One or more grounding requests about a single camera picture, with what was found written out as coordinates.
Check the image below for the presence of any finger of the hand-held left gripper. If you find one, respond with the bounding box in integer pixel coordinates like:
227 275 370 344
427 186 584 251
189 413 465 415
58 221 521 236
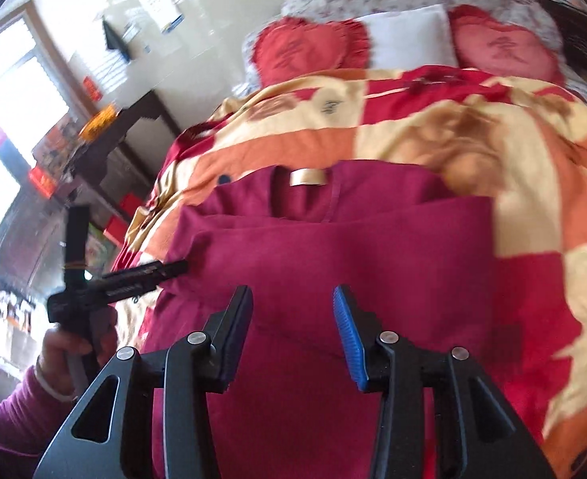
91 279 165 306
102 258 189 283

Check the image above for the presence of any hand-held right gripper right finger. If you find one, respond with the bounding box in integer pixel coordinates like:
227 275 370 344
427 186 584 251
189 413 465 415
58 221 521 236
332 285 556 479

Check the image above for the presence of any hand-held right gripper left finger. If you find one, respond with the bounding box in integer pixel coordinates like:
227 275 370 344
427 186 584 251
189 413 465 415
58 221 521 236
33 285 253 479

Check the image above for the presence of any maroon sweater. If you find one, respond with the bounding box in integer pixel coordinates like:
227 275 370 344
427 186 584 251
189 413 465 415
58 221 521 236
146 160 498 479

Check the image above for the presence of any person's left forearm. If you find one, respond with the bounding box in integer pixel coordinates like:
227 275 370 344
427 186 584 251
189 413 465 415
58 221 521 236
0 364 81 467

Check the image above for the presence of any person's left hand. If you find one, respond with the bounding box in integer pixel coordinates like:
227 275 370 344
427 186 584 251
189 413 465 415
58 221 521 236
40 309 121 401

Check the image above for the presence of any colourful printed box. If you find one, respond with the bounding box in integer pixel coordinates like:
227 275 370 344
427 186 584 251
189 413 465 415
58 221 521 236
84 222 115 271

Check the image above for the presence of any red gift box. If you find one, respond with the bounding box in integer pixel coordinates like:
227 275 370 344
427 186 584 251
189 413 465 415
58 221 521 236
28 166 58 196

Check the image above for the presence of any pile of boxes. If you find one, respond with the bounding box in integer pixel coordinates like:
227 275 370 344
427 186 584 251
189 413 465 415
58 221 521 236
31 112 83 170

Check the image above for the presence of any yellow plastic basket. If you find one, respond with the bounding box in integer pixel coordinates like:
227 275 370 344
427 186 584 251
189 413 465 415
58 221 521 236
78 105 119 139

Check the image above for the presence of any dark wooden table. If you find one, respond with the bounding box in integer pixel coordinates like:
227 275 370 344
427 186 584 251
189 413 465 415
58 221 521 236
66 91 182 221

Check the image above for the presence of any window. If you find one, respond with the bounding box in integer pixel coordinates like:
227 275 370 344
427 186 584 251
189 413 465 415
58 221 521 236
0 5 77 265

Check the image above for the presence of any dark hanging cloth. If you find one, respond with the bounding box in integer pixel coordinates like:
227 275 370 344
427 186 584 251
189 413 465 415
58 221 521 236
103 17 131 63

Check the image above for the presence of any printed orange red blanket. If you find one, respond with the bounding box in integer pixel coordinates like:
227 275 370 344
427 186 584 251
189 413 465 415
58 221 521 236
111 65 587 479

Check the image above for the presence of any red heart-shaped pillow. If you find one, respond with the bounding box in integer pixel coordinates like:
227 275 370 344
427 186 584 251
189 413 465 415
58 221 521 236
448 5 565 85
251 16 373 87

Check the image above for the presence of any white pillow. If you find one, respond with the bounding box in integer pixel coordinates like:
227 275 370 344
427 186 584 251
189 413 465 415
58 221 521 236
355 4 460 71

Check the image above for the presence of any wall calendar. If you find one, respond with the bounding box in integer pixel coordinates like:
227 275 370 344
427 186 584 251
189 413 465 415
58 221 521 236
128 0 185 36

